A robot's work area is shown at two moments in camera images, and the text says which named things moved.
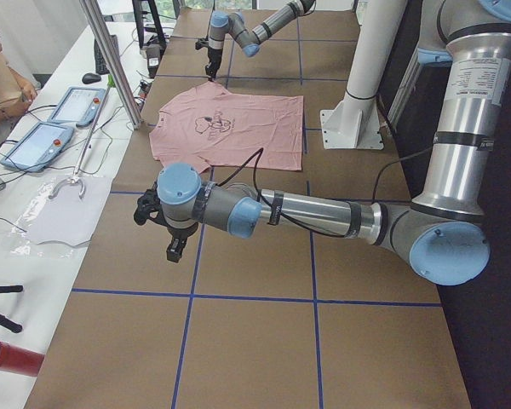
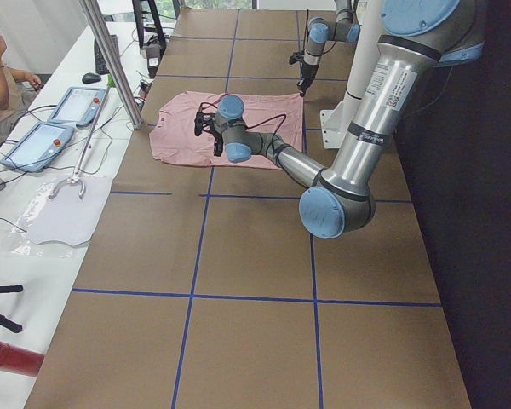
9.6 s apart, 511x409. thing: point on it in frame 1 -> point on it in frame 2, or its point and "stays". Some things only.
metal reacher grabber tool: (75, 179) stays
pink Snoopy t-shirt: (206, 126) stays
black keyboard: (101, 67) stays
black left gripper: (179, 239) -> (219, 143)
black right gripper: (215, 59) -> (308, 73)
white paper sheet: (68, 210) stays
